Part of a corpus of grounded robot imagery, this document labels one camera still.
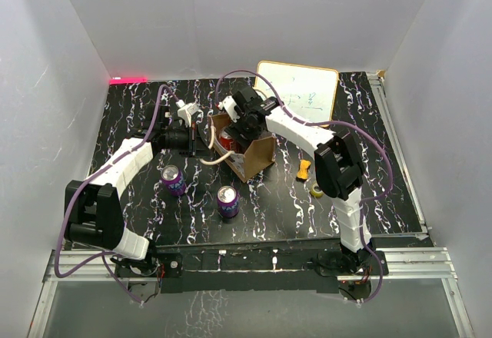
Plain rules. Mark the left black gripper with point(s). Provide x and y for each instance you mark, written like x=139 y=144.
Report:
x=193 y=146

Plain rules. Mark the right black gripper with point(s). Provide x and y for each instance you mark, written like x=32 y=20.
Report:
x=236 y=130

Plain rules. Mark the red cola can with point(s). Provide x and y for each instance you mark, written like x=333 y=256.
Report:
x=228 y=142

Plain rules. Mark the purple soda can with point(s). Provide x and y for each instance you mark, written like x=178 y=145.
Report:
x=173 y=179
x=228 y=204

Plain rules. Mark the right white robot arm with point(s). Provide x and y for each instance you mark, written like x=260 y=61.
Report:
x=337 y=164

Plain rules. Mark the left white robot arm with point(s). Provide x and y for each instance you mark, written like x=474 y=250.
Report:
x=93 y=207

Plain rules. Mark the orange dog bone toy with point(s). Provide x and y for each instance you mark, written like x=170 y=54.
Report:
x=303 y=170

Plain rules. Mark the pink red tape strip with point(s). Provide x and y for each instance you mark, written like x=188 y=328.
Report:
x=124 y=81

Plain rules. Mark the yellow tape roll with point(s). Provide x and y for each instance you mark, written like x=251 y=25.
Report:
x=316 y=191

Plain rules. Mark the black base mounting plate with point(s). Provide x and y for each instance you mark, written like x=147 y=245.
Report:
x=310 y=264

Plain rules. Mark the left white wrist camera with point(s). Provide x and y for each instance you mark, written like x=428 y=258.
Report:
x=187 y=112

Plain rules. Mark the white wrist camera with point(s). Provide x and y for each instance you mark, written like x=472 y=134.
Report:
x=187 y=112
x=228 y=105

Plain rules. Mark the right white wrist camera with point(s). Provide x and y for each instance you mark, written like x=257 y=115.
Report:
x=228 y=105

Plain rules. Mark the small whiteboard orange frame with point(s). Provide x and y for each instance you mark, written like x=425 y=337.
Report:
x=307 y=91

